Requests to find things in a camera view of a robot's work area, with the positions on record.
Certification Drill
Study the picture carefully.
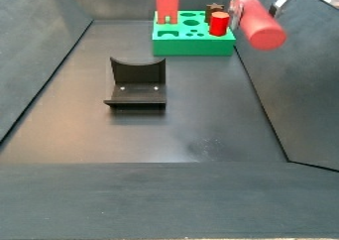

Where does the red oval cylinder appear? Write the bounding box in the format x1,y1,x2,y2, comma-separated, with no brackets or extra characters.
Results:
237,0,288,51

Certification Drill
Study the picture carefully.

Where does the green shape sorter board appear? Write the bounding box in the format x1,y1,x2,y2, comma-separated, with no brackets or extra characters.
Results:
153,11,237,56

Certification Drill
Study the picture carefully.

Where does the black cradle fixture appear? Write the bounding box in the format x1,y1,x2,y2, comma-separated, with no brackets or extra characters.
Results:
103,58,167,107

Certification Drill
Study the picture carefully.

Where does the red hexagonal prism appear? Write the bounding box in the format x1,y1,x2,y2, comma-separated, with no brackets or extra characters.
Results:
210,11,230,37

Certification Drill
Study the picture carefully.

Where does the brown star prism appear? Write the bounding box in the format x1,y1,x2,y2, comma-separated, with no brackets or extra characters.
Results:
205,3,225,23

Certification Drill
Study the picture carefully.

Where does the red arch block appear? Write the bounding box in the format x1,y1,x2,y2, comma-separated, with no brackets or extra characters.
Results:
157,0,179,24

